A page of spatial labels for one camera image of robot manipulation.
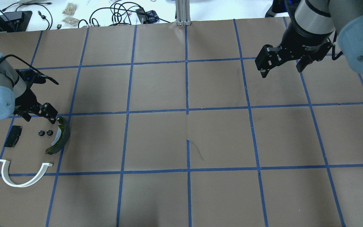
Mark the bag of small parts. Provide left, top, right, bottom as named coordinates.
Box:
left=62, top=3, right=78, bottom=16

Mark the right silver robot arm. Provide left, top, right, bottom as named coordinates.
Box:
left=255, top=0, right=363, bottom=78

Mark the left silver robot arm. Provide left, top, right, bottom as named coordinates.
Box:
left=0, top=52, right=58, bottom=124

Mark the aluminium frame post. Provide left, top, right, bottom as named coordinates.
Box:
left=175, top=0, right=191, bottom=26

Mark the white curved plastic part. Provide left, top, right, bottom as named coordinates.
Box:
left=0, top=159, right=53, bottom=188

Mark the green brake shoe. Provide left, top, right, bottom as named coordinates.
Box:
left=45, top=117, right=71, bottom=155

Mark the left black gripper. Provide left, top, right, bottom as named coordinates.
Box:
left=13, top=90, right=58, bottom=124

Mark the black brake pad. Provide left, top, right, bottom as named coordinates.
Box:
left=4, top=125, right=22, bottom=148

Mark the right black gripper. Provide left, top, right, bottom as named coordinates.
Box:
left=255, top=22, right=333, bottom=79

